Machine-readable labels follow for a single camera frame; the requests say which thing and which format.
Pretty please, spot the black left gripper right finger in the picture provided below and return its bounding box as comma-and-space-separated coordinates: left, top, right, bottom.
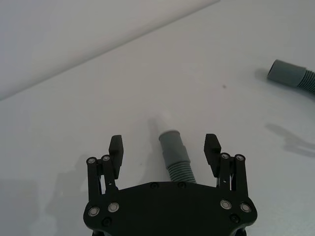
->
203, 133, 252, 215

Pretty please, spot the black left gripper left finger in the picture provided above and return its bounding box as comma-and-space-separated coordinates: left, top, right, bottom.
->
86, 135, 125, 218

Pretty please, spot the grey corrugated hose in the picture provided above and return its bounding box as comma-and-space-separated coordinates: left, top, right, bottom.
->
158, 130, 197, 184
267, 59, 315, 94

